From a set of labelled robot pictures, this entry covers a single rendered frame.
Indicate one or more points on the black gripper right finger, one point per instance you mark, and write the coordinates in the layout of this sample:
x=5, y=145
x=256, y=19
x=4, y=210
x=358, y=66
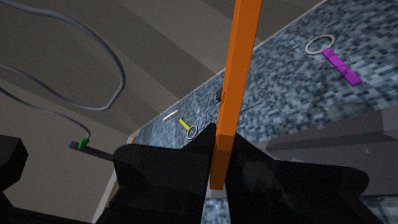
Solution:
x=254, y=181

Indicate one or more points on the white loop with yellow handle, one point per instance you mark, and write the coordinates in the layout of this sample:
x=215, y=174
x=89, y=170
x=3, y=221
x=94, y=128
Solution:
x=188, y=128

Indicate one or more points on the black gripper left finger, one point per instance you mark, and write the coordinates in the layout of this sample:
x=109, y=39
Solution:
x=187, y=168

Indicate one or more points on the grey loop with orange handle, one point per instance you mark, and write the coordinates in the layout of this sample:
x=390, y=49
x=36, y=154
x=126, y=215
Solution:
x=243, y=34

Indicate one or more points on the purple-handled grey loop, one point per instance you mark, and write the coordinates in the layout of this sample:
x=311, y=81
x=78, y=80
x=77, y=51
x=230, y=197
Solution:
x=341, y=67

